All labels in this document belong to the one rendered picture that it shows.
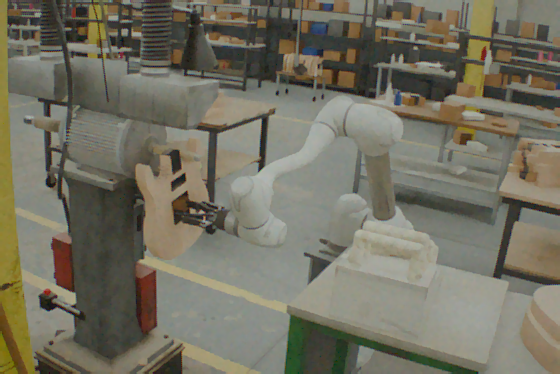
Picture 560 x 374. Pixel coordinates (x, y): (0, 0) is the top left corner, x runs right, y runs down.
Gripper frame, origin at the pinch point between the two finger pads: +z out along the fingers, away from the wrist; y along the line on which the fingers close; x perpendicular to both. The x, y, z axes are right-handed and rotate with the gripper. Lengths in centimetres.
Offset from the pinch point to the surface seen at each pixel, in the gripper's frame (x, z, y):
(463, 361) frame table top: -11, -108, -22
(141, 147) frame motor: 20.7, 16.7, 0.3
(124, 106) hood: 39.1, 15.4, -7.4
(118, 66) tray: 50, 26, 3
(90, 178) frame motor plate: 8.0, 36.6, -9.0
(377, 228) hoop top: 15, -75, -6
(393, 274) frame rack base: 6, -83, -14
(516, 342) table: -17, -122, -1
